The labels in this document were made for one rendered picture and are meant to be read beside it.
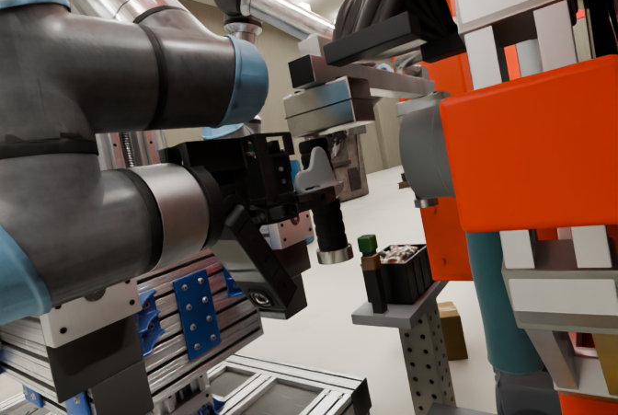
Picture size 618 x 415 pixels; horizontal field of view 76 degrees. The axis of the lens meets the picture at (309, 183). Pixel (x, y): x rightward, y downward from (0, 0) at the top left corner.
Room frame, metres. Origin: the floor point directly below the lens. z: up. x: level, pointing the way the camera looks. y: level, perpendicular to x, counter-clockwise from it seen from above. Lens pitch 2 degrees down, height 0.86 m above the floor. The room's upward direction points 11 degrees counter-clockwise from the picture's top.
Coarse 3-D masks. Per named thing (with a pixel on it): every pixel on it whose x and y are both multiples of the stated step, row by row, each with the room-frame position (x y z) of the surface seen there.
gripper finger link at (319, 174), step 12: (312, 156) 0.41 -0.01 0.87; (324, 156) 0.43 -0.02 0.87; (312, 168) 0.41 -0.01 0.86; (324, 168) 0.42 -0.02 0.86; (300, 180) 0.39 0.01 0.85; (312, 180) 0.41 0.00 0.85; (324, 180) 0.42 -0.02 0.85; (336, 180) 0.43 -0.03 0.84; (300, 192) 0.39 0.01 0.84; (336, 192) 0.42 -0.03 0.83
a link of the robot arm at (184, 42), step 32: (96, 0) 0.34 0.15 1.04; (128, 0) 0.32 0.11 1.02; (160, 0) 0.33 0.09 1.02; (160, 32) 0.27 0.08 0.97; (192, 32) 0.30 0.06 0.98; (160, 64) 0.26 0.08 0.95; (192, 64) 0.28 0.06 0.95; (224, 64) 0.30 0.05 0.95; (256, 64) 0.33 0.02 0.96; (160, 96) 0.26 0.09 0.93; (192, 96) 0.28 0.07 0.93; (224, 96) 0.30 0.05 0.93; (256, 96) 0.33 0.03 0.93; (160, 128) 0.29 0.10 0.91
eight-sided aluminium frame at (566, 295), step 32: (480, 0) 0.26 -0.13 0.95; (512, 0) 0.25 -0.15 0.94; (544, 0) 0.24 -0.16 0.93; (480, 32) 0.26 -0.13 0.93; (512, 32) 0.27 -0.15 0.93; (544, 32) 0.24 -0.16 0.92; (480, 64) 0.27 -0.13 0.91; (544, 64) 0.24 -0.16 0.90; (512, 256) 0.27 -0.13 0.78; (544, 256) 0.26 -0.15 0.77; (576, 256) 0.25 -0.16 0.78; (608, 256) 0.24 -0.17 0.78; (512, 288) 0.27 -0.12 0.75; (544, 288) 0.26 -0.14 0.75; (576, 288) 0.25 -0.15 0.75; (608, 288) 0.24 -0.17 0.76; (544, 320) 0.27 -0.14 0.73; (576, 320) 0.26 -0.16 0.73; (608, 320) 0.24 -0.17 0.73; (544, 352) 0.32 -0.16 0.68; (576, 352) 0.39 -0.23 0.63; (608, 352) 0.28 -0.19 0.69; (576, 384) 0.36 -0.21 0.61; (608, 384) 0.33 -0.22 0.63
